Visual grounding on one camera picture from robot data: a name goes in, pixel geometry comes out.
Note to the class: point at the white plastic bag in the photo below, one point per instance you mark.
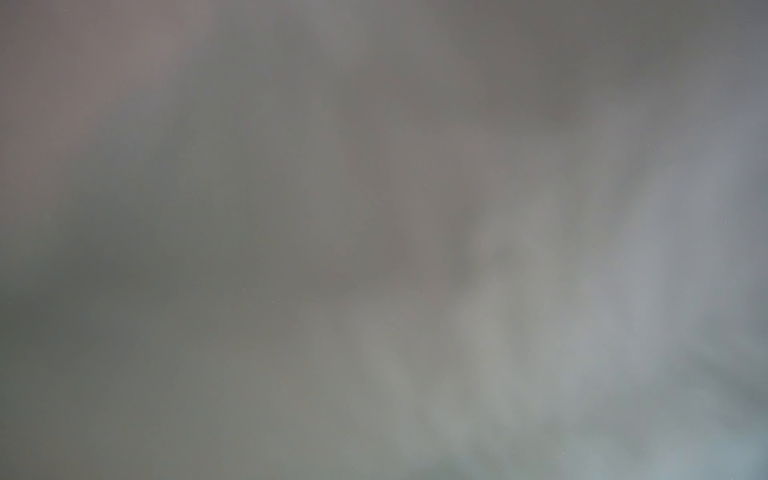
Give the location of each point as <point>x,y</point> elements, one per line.
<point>383,239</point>

